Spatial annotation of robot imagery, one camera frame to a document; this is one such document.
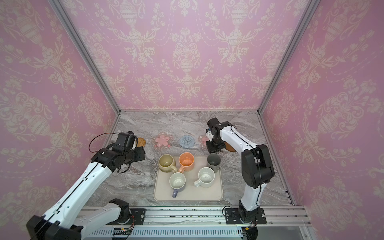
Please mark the left corner aluminium post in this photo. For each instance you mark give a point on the left corner aluminium post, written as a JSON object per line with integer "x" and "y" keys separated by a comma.
{"x": 74, "y": 35}

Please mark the dark grey mug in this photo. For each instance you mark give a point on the dark grey mug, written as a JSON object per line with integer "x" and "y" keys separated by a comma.
{"x": 214, "y": 162}

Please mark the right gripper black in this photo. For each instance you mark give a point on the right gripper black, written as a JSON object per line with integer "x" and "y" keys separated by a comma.
{"x": 214, "y": 147}

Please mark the white mug purple handle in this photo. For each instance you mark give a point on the white mug purple handle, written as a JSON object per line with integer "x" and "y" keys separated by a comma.
{"x": 177, "y": 182}

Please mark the blue grey round coaster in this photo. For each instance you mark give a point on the blue grey round coaster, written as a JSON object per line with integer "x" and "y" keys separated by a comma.
{"x": 187, "y": 142}

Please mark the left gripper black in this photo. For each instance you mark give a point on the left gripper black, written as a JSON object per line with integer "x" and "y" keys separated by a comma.
{"x": 141, "y": 154}

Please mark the brown wooden coaster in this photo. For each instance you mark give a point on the brown wooden coaster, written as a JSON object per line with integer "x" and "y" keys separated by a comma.
{"x": 229, "y": 147}

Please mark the yellow-green mug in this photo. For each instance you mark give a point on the yellow-green mug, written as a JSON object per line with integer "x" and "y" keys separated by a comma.
{"x": 167, "y": 164}

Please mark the pink flower coaster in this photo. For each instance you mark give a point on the pink flower coaster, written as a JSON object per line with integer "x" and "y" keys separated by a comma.
{"x": 162, "y": 141}
{"x": 202, "y": 141}

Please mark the corner aluminium post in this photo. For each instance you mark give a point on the corner aluminium post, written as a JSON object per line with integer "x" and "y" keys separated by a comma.
{"x": 290, "y": 50}
{"x": 74, "y": 35}

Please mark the orange pink mug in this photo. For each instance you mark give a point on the orange pink mug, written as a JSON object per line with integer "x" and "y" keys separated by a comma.
{"x": 186, "y": 161}

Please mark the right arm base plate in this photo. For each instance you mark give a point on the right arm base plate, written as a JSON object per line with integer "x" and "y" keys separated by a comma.
{"x": 239, "y": 216}

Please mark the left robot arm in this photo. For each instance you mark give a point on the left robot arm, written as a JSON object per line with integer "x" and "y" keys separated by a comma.
{"x": 61, "y": 221}

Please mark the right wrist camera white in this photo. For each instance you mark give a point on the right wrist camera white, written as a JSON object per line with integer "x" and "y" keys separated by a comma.
{"x": 209, "y": 135}

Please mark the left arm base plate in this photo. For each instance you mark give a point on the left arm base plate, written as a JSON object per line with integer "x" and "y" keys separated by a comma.
{"x": 137, "y": 216}

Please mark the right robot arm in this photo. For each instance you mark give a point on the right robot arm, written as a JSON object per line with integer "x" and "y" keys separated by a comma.
{"x": 256, "y": 165}

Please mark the woven tan coaster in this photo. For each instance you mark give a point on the woven tan coaster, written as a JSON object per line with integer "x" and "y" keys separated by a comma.
{"x": 141, "y": 142}

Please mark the aluminium front rail frame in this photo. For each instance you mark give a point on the aluminium front rail frame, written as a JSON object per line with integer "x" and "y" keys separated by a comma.
{"x": 207, "y": 222}

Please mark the right corner aluminium post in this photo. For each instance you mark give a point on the right corner aluminium post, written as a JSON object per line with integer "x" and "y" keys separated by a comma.
{"x": 290, "y": 50}

